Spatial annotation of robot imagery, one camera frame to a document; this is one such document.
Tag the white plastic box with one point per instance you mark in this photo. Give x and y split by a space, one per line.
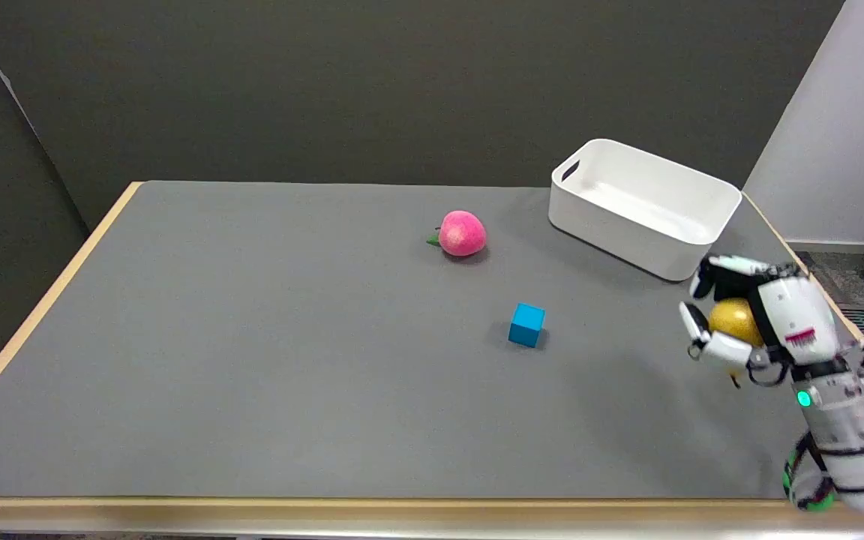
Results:
642 210

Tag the blue cube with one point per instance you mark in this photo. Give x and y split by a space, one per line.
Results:
527 325

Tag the grey table mat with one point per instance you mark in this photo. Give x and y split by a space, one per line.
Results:
372 337

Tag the pink peach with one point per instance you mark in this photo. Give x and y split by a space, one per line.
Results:
462 233

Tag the yellow pear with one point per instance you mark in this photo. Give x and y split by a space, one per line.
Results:
736 321

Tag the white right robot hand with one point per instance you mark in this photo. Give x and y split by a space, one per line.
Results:
792 315

